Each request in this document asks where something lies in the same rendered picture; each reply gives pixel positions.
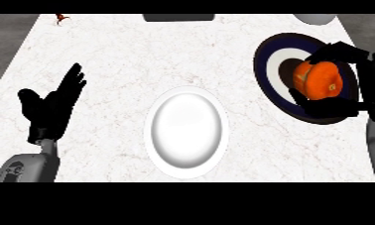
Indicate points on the dark blue rimmed plate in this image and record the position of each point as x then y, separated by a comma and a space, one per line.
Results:
273, 70

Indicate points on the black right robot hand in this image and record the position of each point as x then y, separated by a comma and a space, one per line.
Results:
341, 106

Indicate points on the dark grey flat object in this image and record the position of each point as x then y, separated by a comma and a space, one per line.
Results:
178, 17

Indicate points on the white plate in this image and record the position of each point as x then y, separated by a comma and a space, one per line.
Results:
186, 133

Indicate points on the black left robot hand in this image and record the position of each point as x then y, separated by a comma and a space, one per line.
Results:
53, 106

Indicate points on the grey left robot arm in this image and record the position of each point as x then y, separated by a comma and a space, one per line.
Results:
33, 166

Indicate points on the small red-brown object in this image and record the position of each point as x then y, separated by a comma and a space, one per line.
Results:
60, 18

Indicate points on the grey round object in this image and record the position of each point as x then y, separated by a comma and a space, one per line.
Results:
314, 18

